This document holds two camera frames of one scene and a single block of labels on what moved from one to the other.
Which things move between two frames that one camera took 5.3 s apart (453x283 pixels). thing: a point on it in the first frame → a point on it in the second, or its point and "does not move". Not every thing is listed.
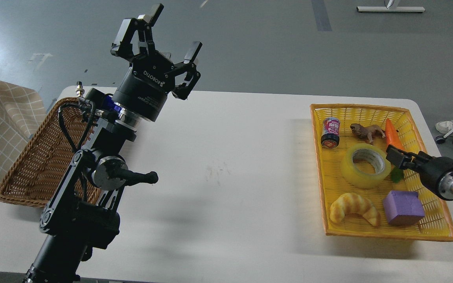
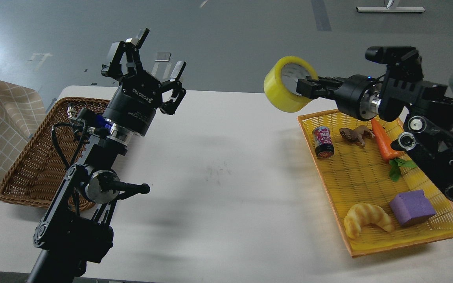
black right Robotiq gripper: [442, 175] → [356, 95]
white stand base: [391, 9] does not move
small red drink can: [330, 135] → [323, 142]
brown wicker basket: [35, 174] does not move
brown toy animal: [369, 132] → [357, 133]
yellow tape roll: [368, 152] → [278, 94]
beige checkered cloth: [8, 117] does not move
